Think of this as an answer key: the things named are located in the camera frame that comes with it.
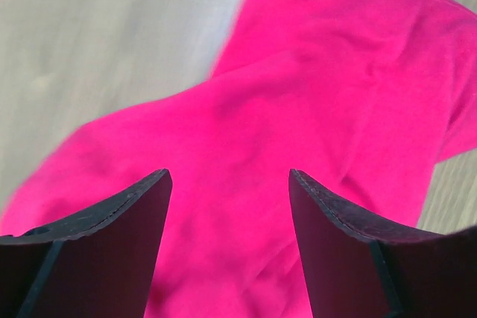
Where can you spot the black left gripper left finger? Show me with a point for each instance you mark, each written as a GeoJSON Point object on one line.
{"type": "Point", "coordinates": [98, 262]}

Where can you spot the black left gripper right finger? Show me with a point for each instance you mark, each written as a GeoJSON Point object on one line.
{"type": "Point", "coordinates": [359, 264]}

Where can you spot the pink red t-shirt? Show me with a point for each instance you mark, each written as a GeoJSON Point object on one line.
{"type": "Point", "coordinates": [366, 96]}

